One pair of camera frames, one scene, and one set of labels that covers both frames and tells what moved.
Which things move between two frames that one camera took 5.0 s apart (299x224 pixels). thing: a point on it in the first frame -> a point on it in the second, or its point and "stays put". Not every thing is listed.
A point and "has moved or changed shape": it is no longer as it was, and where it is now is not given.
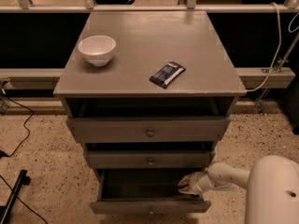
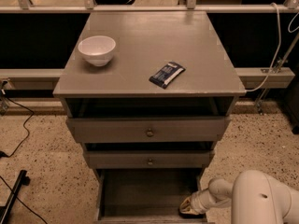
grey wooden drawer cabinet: (150, 94) stays put
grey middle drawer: (150, 160) stays put
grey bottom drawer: (147, 191) has moved or changed shape
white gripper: (195, 183) -> (197, 202)
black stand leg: (23, 180) stays put
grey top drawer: (149, 129) stays put
